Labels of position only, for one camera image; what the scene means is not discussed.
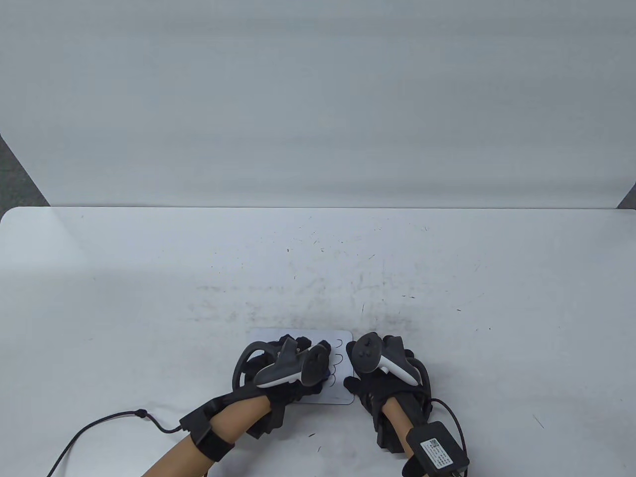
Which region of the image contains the person's left hand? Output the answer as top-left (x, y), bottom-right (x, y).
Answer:
top-left (233, 335), bottom-right (333, 440)

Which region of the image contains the person's right hand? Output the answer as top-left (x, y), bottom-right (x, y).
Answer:
top-left (344, 336), bottom-right (434, 454)

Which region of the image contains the person's right forearm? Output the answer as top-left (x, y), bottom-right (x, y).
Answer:
top-left (383, 398), bottom-right (423, 459)

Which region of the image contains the person's left forearm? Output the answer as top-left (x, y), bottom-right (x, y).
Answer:
top-left (143, 397), bottom-right (272, 477)

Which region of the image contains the white card with hook marks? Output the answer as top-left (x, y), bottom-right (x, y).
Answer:
top-left (247, 329), bottom-right (355, 404)

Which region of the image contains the grey white tracking controller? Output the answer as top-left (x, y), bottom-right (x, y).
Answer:
top-left (353, 332), bottom-right (431, 388)
top-left (234, 343), bottom-right (331, 390)

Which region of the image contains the white backdrop board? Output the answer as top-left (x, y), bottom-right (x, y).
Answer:
top-left (0, 0), bottom-right (636, 209)

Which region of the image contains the short black cable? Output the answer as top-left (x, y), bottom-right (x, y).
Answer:
top-left (426, 397), bottom-right (469, 450)

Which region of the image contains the black wrist camera white label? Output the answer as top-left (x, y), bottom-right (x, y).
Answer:
top-left (403, 421), bottom-right (471, 477)

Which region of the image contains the black wrist camera with strap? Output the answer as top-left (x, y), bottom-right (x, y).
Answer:
top-left (179, 392), bottom-right (235, 464)

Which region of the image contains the long black cable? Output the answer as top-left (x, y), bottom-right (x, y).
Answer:
top-left (47, 408), bottom-right (182, 477)

